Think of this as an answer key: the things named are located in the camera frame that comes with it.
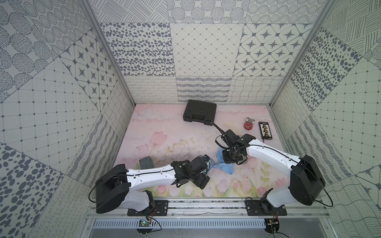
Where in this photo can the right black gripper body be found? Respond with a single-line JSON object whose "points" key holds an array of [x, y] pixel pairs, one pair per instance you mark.
{"points": [[230, 156]]}

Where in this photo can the blue microfiber cloth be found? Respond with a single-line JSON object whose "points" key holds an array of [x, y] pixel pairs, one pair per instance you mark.
{"points": [[220, 164]]}

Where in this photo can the dark grey eyeglass case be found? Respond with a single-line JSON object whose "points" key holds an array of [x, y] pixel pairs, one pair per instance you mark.
{"points": [[146, 163]]}

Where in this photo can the blue eyeglass case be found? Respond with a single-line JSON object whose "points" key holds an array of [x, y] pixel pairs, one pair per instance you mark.
{"points": [[211, 164]]}

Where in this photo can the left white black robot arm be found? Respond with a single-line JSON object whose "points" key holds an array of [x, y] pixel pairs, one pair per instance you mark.
{"points": [[125, 188]]}

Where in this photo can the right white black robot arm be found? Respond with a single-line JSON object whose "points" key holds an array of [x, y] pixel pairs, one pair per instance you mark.
{"points": [[305, 179]]}

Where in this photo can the black plastic tool case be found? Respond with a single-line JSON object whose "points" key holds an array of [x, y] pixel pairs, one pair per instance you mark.
{"points": [[200, 111]]}

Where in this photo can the red valve handwheel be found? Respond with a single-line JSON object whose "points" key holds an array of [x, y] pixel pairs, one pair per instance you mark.
{"points": [[248, 126]]}

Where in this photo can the black box with brass parts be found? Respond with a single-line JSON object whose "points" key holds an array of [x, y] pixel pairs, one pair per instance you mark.
{"points": [[265, 130]]}

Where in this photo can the aluminium mounting rail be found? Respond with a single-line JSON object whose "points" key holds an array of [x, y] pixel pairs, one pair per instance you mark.
{"points": [[178, 208]]}

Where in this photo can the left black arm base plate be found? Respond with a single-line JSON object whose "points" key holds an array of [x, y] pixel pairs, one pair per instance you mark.
{"points": [[159, 209]]}

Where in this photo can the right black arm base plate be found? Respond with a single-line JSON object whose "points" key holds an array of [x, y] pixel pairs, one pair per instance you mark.
{"points": [[255, 207]]}

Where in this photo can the white slotted cable duct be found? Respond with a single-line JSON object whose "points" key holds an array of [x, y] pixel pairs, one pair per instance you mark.
{"points": [[180, 223]]}

